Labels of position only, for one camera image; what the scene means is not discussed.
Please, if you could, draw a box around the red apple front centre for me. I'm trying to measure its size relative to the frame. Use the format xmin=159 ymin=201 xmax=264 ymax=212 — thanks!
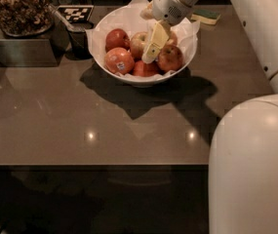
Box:
xmin=132 ymin=60 xmax=159 ymax=77

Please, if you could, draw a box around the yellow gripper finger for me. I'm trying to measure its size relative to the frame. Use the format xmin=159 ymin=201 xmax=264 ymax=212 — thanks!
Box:
xmin=141 ymin=20 xmax=171 ymax=63
xmin=139 ymin=3 xmax=153 ymax=20

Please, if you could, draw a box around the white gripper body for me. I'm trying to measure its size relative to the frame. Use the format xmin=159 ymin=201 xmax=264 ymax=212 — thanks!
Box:
xmin=152 ymin=0 xmax=192 ymax=25

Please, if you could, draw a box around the black white marker tag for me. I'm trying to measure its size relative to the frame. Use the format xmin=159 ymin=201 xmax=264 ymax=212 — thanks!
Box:
xmin=58 ymin=5 xmax=94 ymax=23

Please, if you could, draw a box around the red apple with sticker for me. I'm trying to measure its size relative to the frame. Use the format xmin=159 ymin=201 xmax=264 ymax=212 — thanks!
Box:
xmin=104 ymin=47 xmax=135 ymax=74

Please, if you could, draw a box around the stainless steel box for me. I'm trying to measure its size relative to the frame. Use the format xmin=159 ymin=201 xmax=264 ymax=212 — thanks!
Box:
xmin=0 ymin=19 xmax=69 ymax=67

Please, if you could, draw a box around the yellow-red apple centre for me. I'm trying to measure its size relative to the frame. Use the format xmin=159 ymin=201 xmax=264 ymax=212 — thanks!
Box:
xmin=130 ymin=31 xmax=147 ymax=59

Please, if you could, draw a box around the red apple back left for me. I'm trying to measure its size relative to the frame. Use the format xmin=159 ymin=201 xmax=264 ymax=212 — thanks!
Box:
xmin=105 ymin=28 xmax=130 ymax=52

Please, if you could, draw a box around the white paper bowl liner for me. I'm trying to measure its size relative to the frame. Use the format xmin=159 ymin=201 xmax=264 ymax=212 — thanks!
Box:
xmin=85 ymin=0 xmax=201 ymax=82

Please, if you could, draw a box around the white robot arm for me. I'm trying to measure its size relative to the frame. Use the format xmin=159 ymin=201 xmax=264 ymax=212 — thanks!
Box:
xmin=141 ymin=0 xmax=278 ymax=234

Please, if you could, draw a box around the green yellow sponge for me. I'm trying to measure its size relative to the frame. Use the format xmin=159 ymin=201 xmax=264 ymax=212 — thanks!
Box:
xmin=191 ymin=9 xmax=220 ymax=25

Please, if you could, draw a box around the red apple back right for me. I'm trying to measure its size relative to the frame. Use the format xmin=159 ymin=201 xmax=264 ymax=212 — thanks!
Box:
xmin=167 ymin=31 xmax=178 ymax=46

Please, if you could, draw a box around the white ceramic bowl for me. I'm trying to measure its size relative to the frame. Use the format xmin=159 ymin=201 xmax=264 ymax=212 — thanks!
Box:
xmin=92 ymin=3 xmax=199 ymax=89

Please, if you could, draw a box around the black cup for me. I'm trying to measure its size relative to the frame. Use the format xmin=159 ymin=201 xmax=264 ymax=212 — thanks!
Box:
xmin=67 ymin=21 xmax=94 ymax=59

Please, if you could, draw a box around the metal scoop handle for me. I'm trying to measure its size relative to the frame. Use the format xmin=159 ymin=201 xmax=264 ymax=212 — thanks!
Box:
xmin=48 ymin=4 xmax=75 ymax=32

